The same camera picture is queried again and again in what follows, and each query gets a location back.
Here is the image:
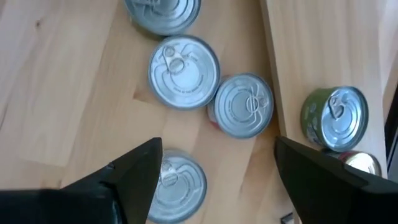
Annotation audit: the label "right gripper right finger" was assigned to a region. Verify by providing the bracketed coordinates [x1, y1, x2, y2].
[274, 136, 398, 224]

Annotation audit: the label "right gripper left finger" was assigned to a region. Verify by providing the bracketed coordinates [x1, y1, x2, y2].
[0, 137, 164, 224]

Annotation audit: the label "gold-lid Wild Planet can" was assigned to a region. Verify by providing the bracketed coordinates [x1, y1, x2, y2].
[323, 150, 382, 177]

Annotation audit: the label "silver-lid blue-label can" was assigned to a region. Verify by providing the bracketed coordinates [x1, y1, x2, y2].
[147, 149, 208, 224]

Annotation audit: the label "silver-lid red-label can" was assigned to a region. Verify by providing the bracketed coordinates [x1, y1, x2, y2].
[147, 34, 221, 111]
[124, 0, 202, 36]
[206, 73, 275, 139]

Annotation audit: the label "silver-lid green-label can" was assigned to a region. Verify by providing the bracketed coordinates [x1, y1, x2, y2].
[300, 86, 369, 153]

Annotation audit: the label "wooden tray with wire handles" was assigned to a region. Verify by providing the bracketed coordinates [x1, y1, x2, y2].
[259, 0, 398, 224]

